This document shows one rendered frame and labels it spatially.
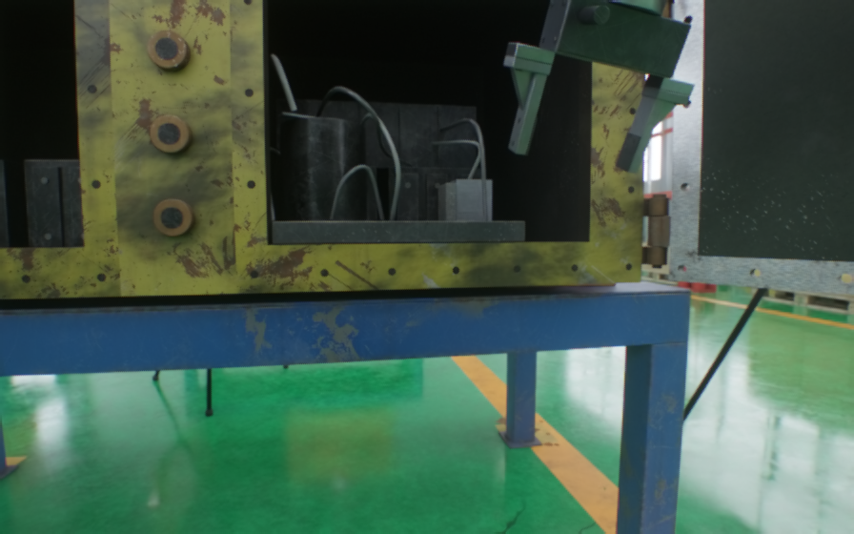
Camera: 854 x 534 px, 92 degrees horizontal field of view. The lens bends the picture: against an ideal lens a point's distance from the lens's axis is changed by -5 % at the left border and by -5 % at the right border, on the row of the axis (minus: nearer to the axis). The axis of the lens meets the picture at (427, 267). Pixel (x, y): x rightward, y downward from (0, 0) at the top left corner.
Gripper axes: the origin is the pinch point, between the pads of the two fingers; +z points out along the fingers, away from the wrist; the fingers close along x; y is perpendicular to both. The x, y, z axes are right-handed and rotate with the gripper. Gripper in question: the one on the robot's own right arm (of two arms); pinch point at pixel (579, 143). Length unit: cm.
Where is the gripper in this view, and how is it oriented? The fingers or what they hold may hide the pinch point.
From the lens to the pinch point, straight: 51.7
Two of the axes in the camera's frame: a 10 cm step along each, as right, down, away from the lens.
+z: -1.8, 8.8, 4.5
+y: 1.3, 4.7, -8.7
